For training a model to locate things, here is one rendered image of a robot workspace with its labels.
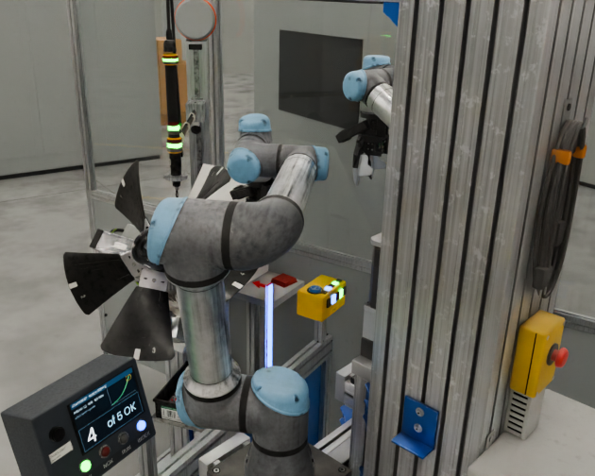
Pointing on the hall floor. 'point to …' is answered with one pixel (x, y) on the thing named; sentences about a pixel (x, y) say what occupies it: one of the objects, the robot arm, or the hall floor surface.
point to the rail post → (324, 399)
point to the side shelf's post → (252, 338)
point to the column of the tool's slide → (203, 99)
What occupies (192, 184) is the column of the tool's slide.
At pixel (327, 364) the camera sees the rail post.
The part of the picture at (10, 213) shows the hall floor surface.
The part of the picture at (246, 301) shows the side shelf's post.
